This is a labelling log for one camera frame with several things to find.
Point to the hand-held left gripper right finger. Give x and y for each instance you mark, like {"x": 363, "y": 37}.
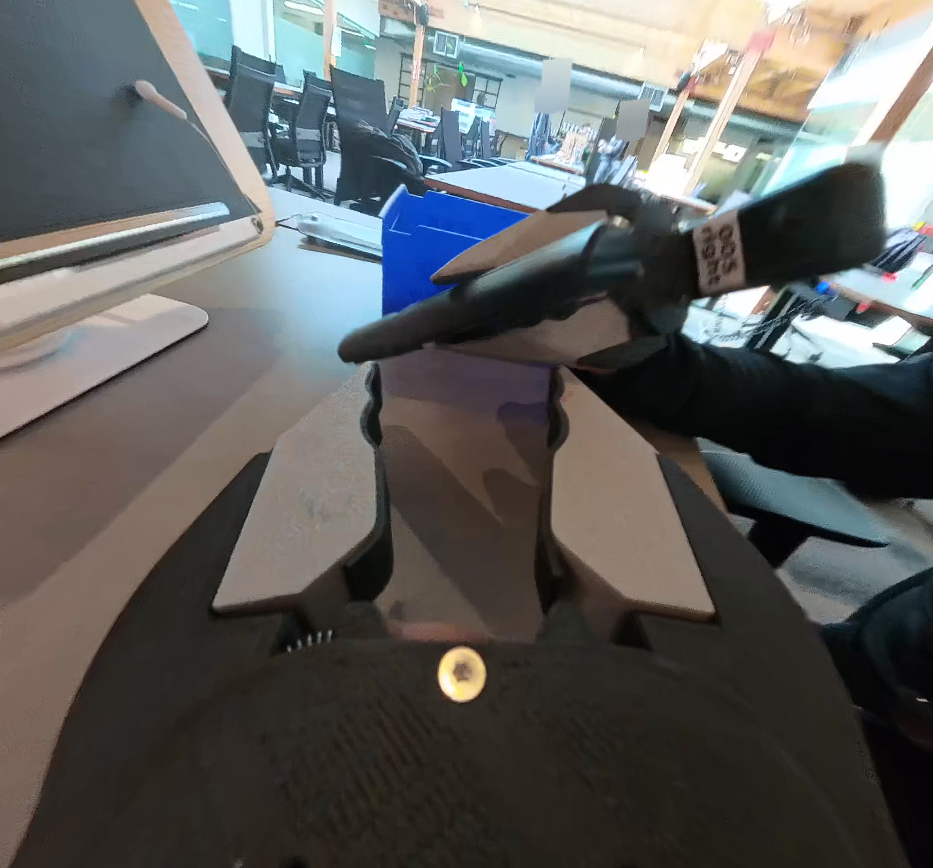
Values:
{"x": 627, "y": 518}

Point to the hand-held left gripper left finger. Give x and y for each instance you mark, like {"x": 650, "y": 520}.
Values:
{"x": 306, "y": 511}

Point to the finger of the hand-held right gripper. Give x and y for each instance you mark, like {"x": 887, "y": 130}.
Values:
{"x": 568, "y": 340}
{"x": 525, "y": 245}

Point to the long black rounded object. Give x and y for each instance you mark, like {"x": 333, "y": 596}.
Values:
{"x": 466, "y": 314}

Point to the white top desk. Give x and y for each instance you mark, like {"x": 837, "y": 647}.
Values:
{"x": 510, "y": 187}

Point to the large blue storage bin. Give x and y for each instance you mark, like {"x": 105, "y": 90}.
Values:
{"x": 437, "y": 241}

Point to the cluttered white desk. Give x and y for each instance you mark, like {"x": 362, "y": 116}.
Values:
{"x": 838, "y": 343}

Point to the dark office chair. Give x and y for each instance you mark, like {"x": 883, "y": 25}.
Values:
{"x": 787, "y": 496}

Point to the white flat device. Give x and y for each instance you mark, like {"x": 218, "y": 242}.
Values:
{"x": 335, "y": 230}

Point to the black office chair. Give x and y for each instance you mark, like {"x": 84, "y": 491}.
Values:
{"x": 248, "y": 103}
{"x": 364, "y": 125}
{"x": 306, "y": 125}

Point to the black board with wooden rim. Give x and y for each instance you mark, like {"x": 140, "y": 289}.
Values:
{"x": 73, "y": 117}

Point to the wooden post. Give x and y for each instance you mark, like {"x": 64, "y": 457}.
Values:
{"x": 729, "y": 110}

